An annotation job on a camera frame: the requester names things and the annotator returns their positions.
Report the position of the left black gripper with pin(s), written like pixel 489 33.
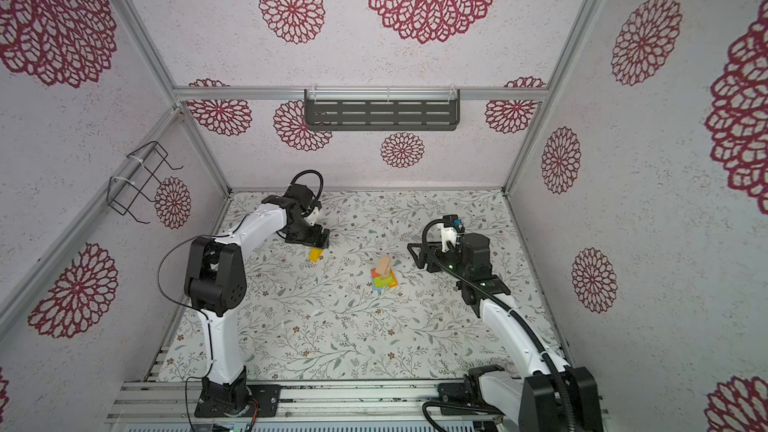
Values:
pixel 314 239

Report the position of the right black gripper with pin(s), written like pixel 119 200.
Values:
pixel 422 263

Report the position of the yellow triangle wood block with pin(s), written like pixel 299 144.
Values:
pixel 315 254

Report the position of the natural wood long block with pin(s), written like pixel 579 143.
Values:
pixel 383 268

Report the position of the green wood block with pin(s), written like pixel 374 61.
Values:
pixel 389 282

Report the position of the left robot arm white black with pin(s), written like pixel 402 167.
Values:
pixel 216 285

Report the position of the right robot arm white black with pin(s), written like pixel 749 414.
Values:
pixel 543 392

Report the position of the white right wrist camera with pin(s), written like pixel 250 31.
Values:
pixel 451 230

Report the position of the grey metal wall shelf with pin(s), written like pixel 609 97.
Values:
pixel 382 111

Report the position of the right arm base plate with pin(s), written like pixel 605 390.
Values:
pixel 455 398

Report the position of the black wire wall basket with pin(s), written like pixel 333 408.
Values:
pixel 126 188

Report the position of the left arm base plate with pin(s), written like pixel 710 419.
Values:
pixel 235 401

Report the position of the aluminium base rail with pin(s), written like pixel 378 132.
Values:
pixel 296 401

